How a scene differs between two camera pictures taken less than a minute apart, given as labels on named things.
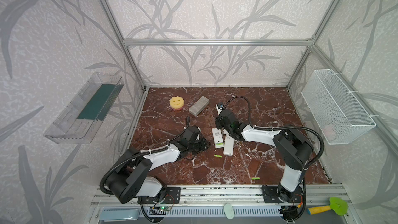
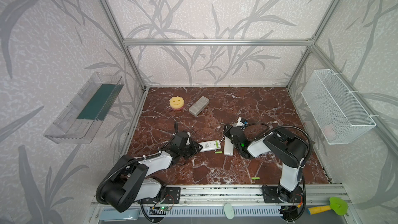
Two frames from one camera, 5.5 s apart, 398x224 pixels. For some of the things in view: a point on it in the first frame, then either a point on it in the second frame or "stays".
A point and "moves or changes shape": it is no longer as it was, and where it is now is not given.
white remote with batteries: x=228 y=146 stays
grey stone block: x=197 y=108 stays
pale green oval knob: x=228 y=210 stays
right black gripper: x=220 y=117 → x=232 y=134
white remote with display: x=218 y=138 moves or changes shape
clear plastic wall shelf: x=79 y=122 stays
